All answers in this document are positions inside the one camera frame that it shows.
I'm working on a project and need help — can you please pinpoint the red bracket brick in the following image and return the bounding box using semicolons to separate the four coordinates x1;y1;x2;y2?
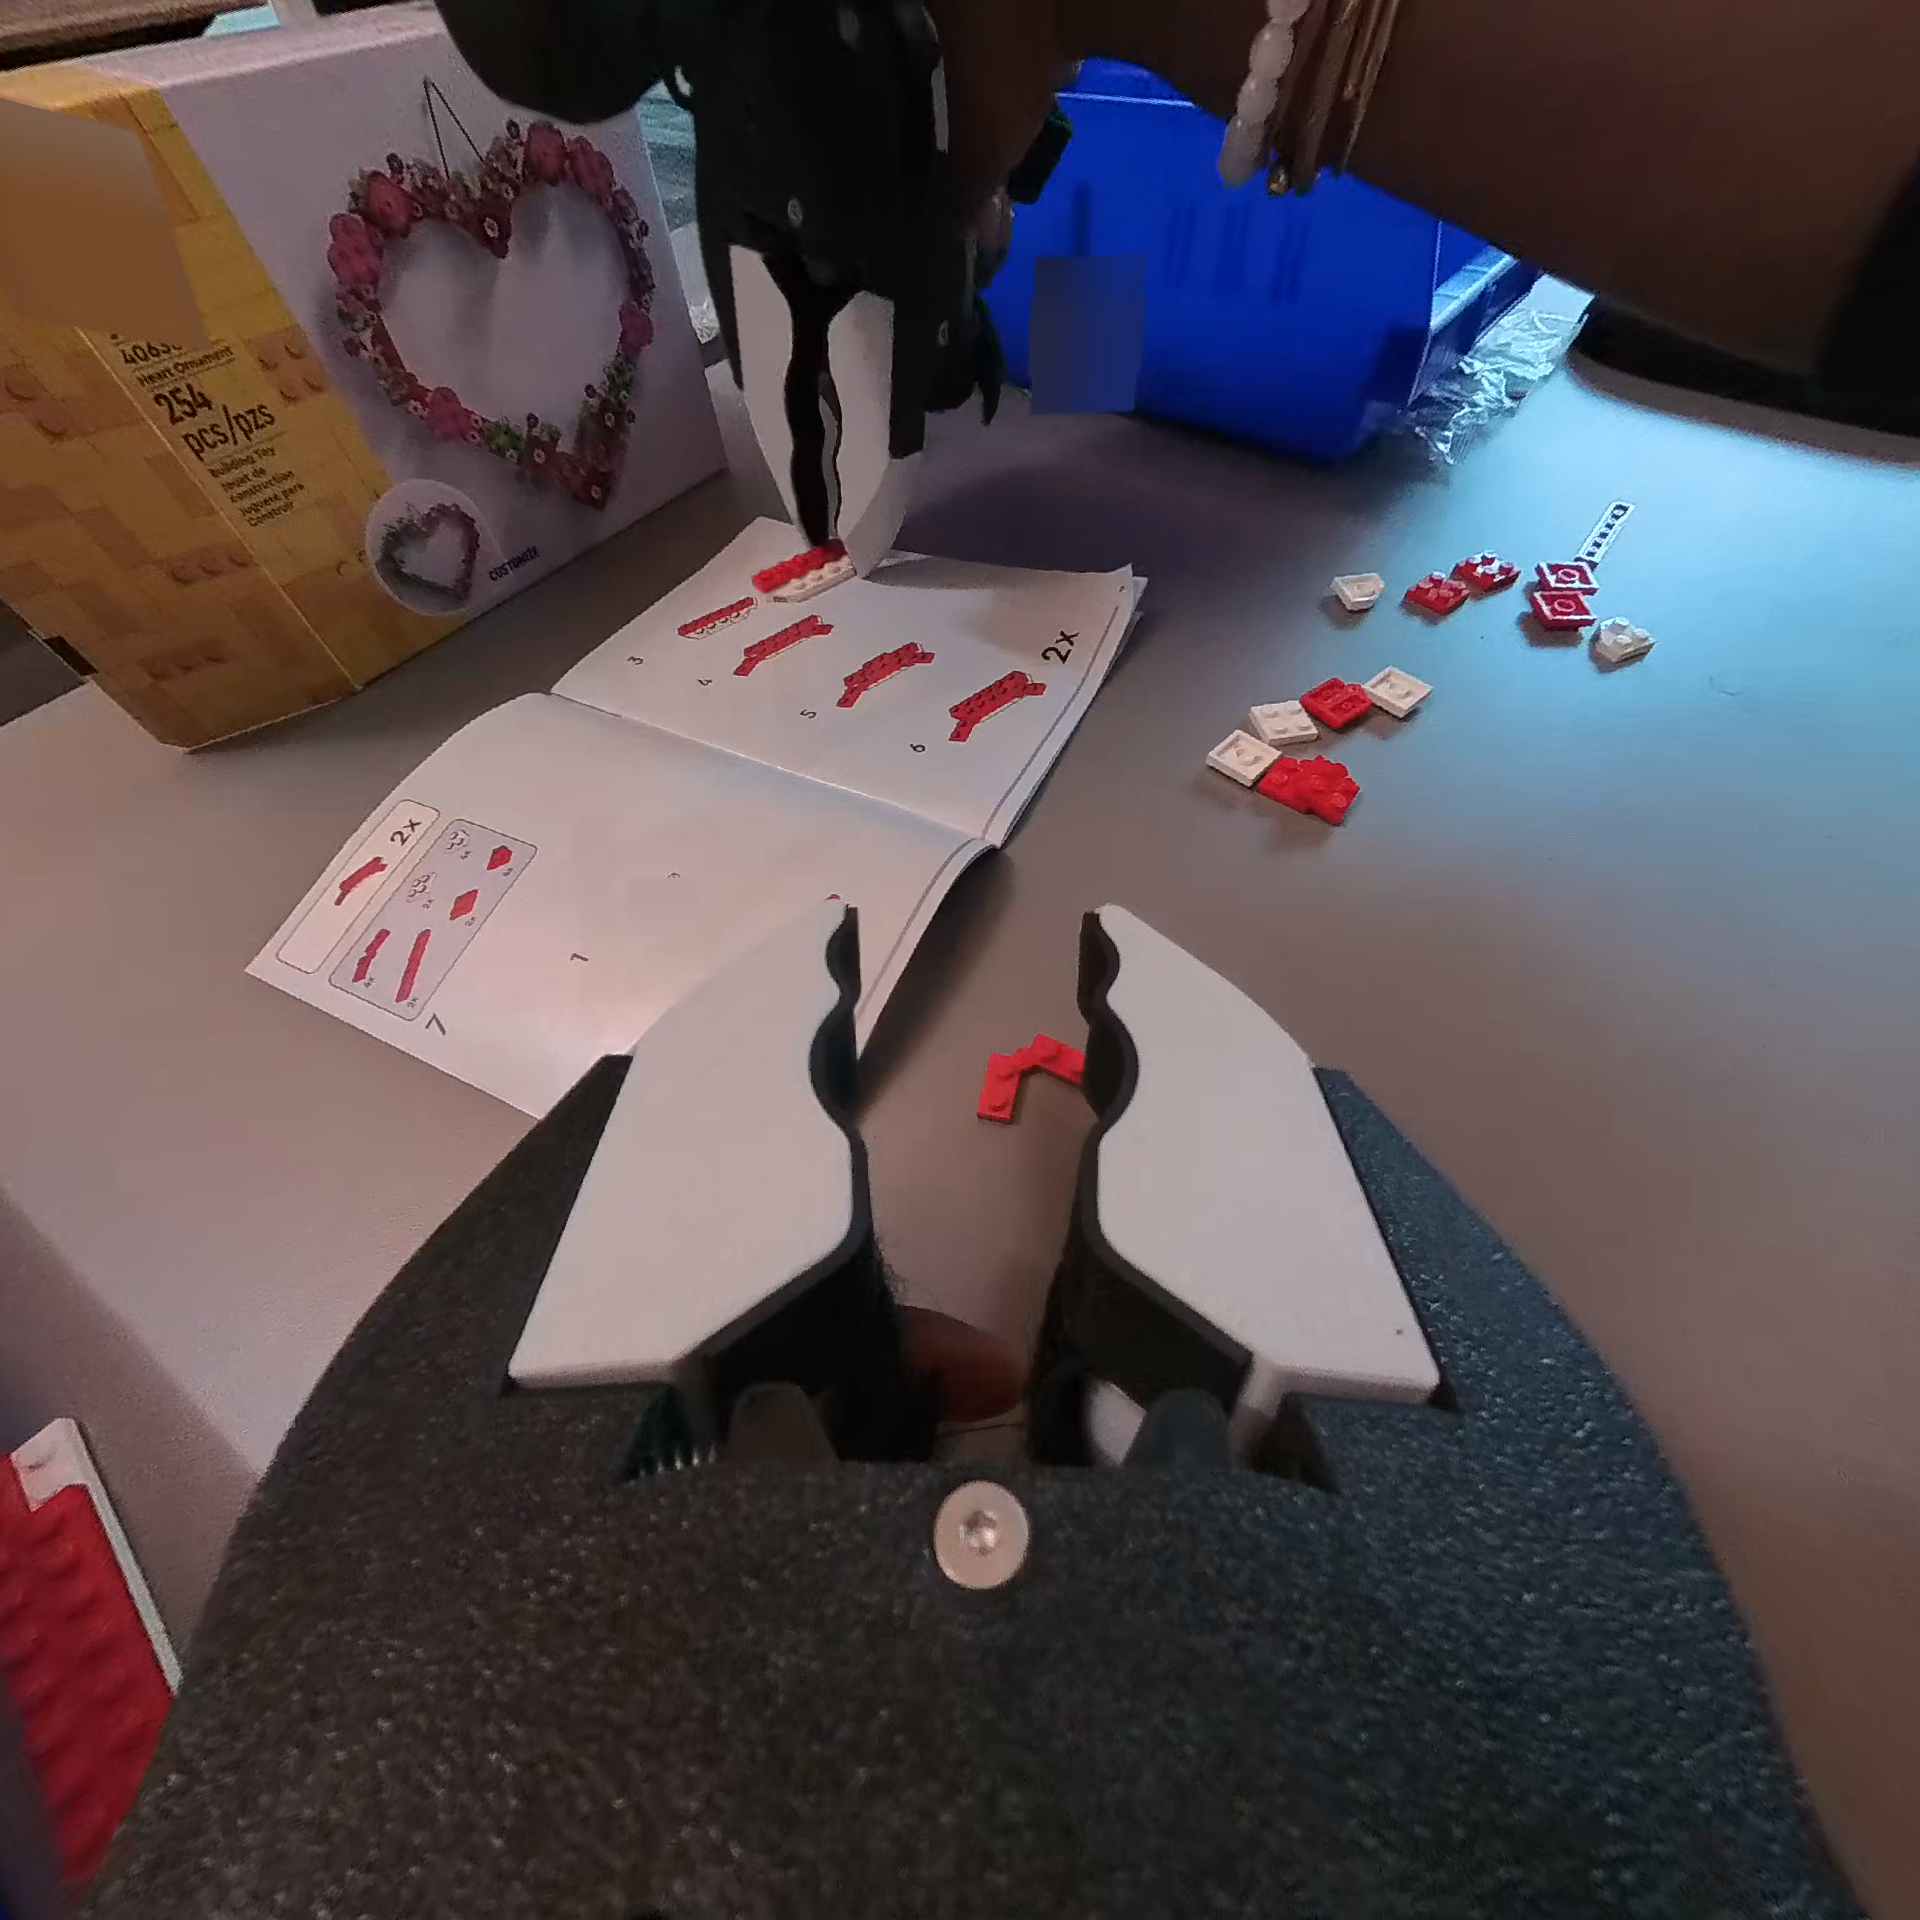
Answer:
976;1035;1095;1125

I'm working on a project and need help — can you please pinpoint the white beaded bracelet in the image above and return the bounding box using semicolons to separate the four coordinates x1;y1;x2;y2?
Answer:
1218;0;1318;192

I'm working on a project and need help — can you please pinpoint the red studded plate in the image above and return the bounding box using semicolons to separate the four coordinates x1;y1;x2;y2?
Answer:
0;1416;185;1895

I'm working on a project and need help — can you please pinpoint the clear plastic bag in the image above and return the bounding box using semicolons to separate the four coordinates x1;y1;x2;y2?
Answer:
1411;276;1596;471

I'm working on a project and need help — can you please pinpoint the person's right hand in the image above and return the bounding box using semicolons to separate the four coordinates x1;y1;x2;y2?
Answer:
938;0;1248;271

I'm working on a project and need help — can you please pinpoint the white instruction booklet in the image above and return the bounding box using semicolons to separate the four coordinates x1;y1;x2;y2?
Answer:
246;516;1152;1122

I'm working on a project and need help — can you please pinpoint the blue plastic bin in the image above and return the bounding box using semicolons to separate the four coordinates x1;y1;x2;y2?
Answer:
983;56;1547;463

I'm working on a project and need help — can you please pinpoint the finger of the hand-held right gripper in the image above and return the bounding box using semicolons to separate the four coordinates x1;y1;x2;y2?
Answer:
831;288;924;582
728;238;847;554

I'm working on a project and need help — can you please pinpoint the grey desk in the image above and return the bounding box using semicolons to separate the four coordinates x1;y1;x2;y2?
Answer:
0;346;1920;1920

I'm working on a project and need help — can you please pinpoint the yellow white product box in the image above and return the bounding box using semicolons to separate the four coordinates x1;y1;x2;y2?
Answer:
0;16;731;751

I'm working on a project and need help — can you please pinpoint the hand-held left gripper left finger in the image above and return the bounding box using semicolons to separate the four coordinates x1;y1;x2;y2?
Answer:
508;896;878;1460

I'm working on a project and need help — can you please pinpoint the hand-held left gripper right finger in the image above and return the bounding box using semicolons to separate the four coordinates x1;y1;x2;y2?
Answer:
1032;902;1444;1469

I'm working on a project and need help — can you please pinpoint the person's left hand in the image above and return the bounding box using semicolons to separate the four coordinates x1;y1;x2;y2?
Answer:
896;1311;1034;1422

